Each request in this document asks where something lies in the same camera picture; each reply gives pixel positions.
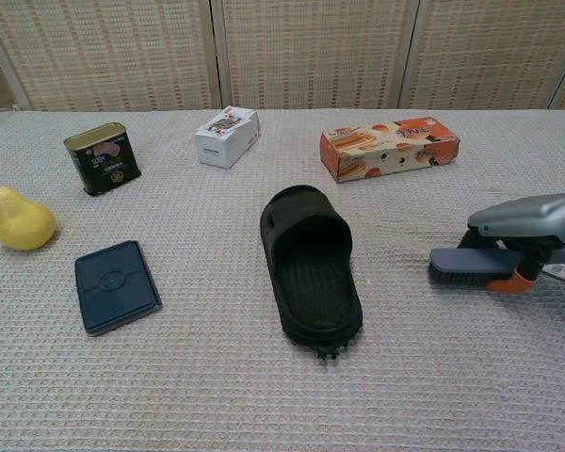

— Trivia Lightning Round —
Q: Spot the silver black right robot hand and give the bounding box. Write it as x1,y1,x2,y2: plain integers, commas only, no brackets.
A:
454,191,565,296

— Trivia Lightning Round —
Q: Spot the grey cleaning brush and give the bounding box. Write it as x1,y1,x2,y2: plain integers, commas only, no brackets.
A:
428,244,565,290

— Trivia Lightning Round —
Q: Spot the black luncheon meat can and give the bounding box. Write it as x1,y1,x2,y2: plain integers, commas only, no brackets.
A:
63,121,143,198

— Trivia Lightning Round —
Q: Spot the woven bamboo screen panel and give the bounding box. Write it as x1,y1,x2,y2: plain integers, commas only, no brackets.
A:
0,0,220,114
215,0,423,112
398,0,565,111

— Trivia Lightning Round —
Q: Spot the black rubber slipper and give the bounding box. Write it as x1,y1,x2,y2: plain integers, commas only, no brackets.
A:
258,184,365,363

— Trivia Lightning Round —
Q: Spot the dark blue rectangular lid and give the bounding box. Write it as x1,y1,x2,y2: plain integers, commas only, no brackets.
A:
73,239,164,338

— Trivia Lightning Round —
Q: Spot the beige waffle weave tablecloth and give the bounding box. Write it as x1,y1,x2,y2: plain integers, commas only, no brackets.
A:
0,108,565,452

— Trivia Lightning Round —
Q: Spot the yellow pear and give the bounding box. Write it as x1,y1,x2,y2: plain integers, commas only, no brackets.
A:
0,181,58,252

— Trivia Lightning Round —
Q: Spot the orange snack cake box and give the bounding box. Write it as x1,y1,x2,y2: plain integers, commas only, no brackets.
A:
319,116,461,185

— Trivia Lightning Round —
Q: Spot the white playing card box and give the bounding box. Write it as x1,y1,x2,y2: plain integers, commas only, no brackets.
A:
193,105,262,170

